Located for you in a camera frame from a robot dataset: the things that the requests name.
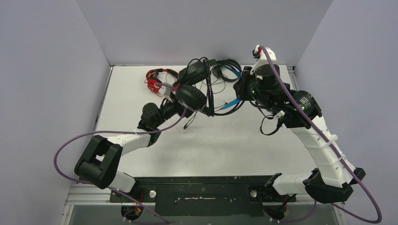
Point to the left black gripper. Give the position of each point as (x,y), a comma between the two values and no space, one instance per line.
(180,108)

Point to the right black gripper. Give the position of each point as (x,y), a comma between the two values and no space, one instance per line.
(241,86)

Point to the large black blue headphones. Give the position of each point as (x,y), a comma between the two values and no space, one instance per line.
(194,90)

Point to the small black headphones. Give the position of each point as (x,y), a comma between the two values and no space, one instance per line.
(217,67)

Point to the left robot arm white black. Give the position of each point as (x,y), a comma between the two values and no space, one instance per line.
(99,161)

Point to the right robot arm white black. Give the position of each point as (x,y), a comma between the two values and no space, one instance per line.
(334,176)

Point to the red headphones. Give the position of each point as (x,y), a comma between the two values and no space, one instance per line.
(151,78)

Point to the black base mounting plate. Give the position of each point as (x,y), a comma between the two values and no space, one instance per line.
(209,196)

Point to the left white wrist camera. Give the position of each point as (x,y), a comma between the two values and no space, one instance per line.
(165,89)

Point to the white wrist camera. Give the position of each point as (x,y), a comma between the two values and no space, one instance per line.
(165,89)
(263,56)

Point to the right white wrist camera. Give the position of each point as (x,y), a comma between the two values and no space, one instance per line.
(263,56)

